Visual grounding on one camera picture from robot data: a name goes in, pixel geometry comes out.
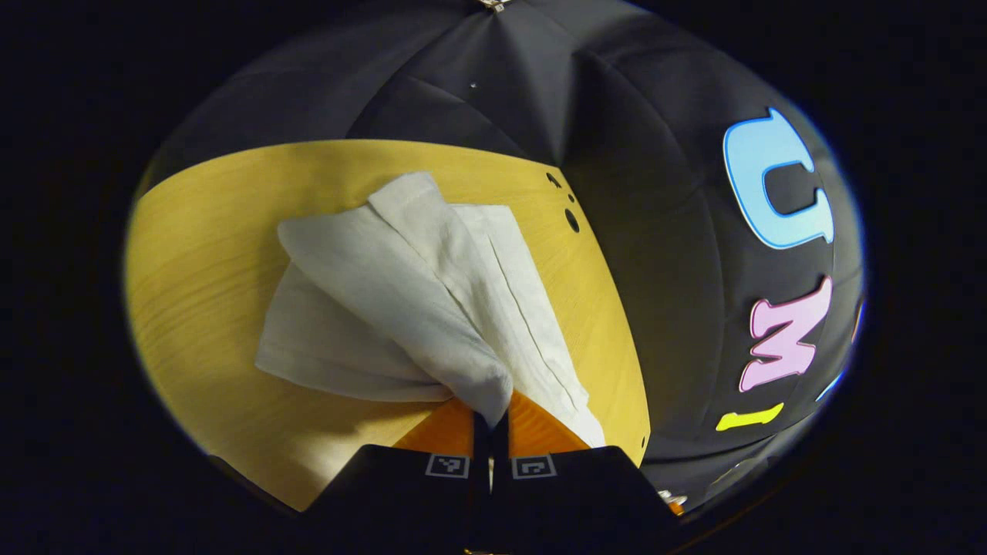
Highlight white jeans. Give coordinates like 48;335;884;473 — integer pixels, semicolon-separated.
254;171;608;449

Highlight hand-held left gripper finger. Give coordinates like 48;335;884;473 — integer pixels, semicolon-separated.
492;390;686;551
301;397;492;552

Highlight black backdrop cloth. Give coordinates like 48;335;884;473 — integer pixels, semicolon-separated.
147;0;866;510

